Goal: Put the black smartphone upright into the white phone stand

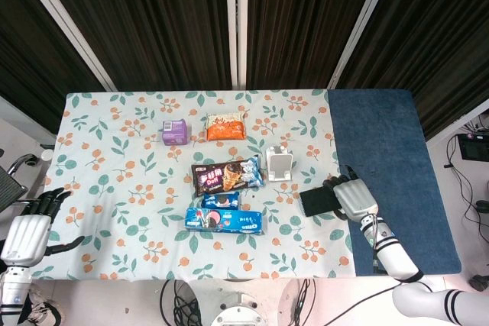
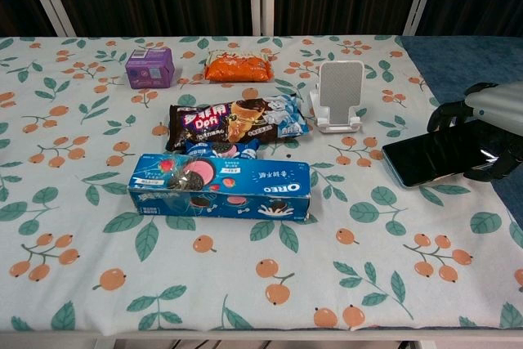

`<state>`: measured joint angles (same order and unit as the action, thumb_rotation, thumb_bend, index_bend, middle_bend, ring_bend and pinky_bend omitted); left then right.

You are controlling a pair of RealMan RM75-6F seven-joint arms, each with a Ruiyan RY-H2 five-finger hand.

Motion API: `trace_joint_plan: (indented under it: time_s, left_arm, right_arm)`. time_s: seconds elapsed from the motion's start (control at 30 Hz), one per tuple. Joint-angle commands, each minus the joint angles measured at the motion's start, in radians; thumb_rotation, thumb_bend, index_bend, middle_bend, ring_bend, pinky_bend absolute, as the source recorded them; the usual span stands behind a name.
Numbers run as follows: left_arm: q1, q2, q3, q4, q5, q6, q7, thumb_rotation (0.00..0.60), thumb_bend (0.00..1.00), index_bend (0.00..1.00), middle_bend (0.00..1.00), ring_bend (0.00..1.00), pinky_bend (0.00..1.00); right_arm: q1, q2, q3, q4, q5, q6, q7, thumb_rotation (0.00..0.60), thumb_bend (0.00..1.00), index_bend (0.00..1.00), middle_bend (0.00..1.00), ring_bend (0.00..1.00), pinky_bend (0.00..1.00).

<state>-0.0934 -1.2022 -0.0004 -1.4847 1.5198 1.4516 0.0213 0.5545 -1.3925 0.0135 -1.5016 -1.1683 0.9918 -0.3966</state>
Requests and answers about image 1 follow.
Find black curtain panel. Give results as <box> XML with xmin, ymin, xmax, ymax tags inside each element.
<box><xmin>34</xmin><ymin>0</ymin><xmax>233</xmax><ymax>92</ymax></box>
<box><xmin>246</xmin><ymin>0</ymin><xmax>385</xmax><ymax>90</ymax></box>
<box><xmin>0</xmin><ymin>0</ymin><xmax>108</xmax><ymax>133</ymax></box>
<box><xmin>338</xmin><ymin>0</ymin><xmax>489</xmax><ymax>140</ymax></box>

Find white sneaker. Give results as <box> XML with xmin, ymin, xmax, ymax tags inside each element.
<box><xmin>22</xmin><ymin>286</ymin><xmax>62</xmax><ymax>326</ymax></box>

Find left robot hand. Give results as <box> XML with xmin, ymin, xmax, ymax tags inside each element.
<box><xmin>0</xmin><ymin>187</ymin><xmax>86</xmax><ymax>268</ymax></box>

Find black mesh chair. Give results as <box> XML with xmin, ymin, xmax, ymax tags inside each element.
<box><xmin>0</xmin><ymin>150</ymin><xmax>41</xmax><ymax>213</ymax></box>

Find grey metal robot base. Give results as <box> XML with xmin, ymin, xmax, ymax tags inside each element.
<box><xmin>209</xmin><ymin>291</ymin><xmax>267</xmax><ymax>326</ymax></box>

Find small blue Oreo pack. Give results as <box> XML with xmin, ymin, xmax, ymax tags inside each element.
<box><xmin>201</xmin><ymin>191</ymin><xmax>241</xmax><ymax>211</ymax></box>

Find long blue Oreo box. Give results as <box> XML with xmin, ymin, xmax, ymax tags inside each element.
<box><xmin>184</xmin><ymin>207</ymin><xmax>264</xmax><ymax>235</ymax></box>

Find black cable bundle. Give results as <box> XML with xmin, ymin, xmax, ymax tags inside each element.
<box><xmin>159</xmin><ymin>279</ymin><xmax>202</xmax><ymax>326</ymax></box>
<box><xmin>292</xmin><ymin>278</ymin><xmax>318</xmax><ymax>326</ymax></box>

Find black smartphone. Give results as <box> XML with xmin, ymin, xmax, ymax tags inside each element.
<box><xmin>299</xmin><ymin>186</ymin><xmax>341</xmax><ymax>217</ymax></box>

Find thin black floor cables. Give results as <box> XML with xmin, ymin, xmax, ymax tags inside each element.
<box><xmin>444</xmin><ymin>121</ymin><xmax>489</xmax><ymax>230</ymax></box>

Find black monitor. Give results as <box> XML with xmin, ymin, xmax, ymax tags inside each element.
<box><xmin>458</xmin><ymin>133</ymin><xmax>489</xmax><ymax>160</ymax></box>

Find floral tablecloth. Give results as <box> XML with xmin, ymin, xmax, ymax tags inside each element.
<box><xmin>32</xmin><ymin>89</ymin><xmax>355</xmax><ymax>281</ymax></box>

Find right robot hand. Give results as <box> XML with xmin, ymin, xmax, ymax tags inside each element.
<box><xmin>322</xmin><ymin>165</ymin><xmax>380</xmax><ymax>222</ymax></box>

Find purple small box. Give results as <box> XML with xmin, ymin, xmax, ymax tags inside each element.
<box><xmin>161</xmin><ymin>118</ymin><xmax>190</xmax><ymax>147</ymax></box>

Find white phone stand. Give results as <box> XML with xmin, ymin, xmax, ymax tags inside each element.
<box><xmin>265</xmin><ymin>145</ymin><xmax>294</xmax><ymax>182</ymax></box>

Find white frame post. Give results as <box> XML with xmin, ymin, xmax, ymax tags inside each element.
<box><xmin>225</xmin><ymin>0</ymin><xmax>249</xmax><ymax>90</ymax></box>
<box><xmin>9</xmin><ymin>0</ymin><xmax>118</xmax><ymax>92</ymax></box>
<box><xmin>327</xmin><ymin>0</ymin><xmax>398</xmax><ymax>90</ymax></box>

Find orange snack bag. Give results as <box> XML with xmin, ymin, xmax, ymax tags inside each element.
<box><xmin>206</xmin><ymin>112</ymin><xmax>247</xmax><ymax>141</ymax></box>

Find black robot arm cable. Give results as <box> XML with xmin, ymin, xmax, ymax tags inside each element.
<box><xmin>315</xmin><ymin>215</ymin><xmax>425</xmax><ymax>326</ymax></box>

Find brown ice cream cone wrapper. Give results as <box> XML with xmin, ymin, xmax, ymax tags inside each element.
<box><xmin>190</xmin><ymin>155</ymin><xmax>266</xmax><ymax>198</ymax></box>

